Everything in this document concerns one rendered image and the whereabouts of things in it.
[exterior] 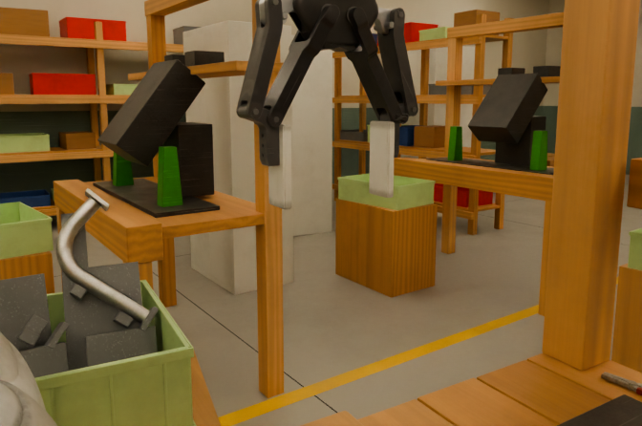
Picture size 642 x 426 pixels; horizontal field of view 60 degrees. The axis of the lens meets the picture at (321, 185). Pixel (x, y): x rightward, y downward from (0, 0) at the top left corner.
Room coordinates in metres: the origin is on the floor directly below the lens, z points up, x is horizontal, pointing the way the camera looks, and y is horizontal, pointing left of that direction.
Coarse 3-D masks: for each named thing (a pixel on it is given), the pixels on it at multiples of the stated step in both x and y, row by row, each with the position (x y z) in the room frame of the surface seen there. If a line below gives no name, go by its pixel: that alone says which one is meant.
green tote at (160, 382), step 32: (64, 320) 1.17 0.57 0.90; (160, 320) 1.08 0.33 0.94; (160, 352) 0.88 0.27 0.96; (192, 352) 0.90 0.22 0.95; (64, 384) 0.81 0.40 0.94; (96, 384) 0.83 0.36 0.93; (128, 384) 0.85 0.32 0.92; (160, 384) 0.88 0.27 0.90; (64, 416) 0.81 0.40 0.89; (96, 416) 0.83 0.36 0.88; (128, 416) 0.85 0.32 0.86; (160, 416) 0.88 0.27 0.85; (192, 416) 0.91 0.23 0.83
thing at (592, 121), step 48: (576, 0) 1.03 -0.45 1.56; (624, 0) 0.99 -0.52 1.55; (576, 48) 1.02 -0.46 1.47; (624, 48) 1.00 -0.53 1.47; (576, 96) 1.01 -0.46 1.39; (624, 96) 1.00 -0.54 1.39; (576, 144) 1.01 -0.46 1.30; (624, 144) 1.01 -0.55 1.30; (576, 192) 1.00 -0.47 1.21; (576, 240) 1.00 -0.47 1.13; (576, 288) 0.99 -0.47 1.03; (576, 336) 0.99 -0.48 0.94
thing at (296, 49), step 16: (320, 16) 0.47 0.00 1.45; (336, 16) 0.47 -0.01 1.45; (320, 32) 0.47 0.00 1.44; (304, 48) 0.46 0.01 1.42; (320, 48) 0.47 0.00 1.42; (288, 64) 0.47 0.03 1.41; (304, 64) 0.46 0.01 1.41; (288, 80) 0.46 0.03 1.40; (272, 96) 0.46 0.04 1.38; (288, 96) 0.46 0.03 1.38; (272, 112) 0.45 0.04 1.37
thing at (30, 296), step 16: (0, 288) 1.02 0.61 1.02; (16, 288) 1.03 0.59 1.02; (32, 288) 1.05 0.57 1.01; (0, 304) 1.01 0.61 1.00; (16, 304) 1.02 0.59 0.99; (32, 304) 1.04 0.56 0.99; (0, 320) 1.00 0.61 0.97; (16, 320) 1.01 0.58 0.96; (48, 320) 1.04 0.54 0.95; (16, 336) 1.00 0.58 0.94; (48, 336) 1.03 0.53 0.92; (32, 352) 0.96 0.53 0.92; (48, 352) 0.97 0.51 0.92; (64, 352) 0.98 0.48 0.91; (32, 368) 0.95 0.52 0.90; (48, 368) 0.96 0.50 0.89; (64, 368) 0.97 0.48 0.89
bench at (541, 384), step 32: (480, 384) 0.93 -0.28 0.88; (512, 384) 0.93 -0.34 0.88; (544, 384) 0.93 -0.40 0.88; (576, 384) 0.93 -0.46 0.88; (608, 384) 0.93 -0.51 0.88; (384, 416) 0.82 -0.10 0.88; (416, 416) 0.82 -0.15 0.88; (448, 416) 0.82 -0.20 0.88; (480, 416) 0.82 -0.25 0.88; (512, 416) 0.82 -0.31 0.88; (544, 416) 0.83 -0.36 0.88
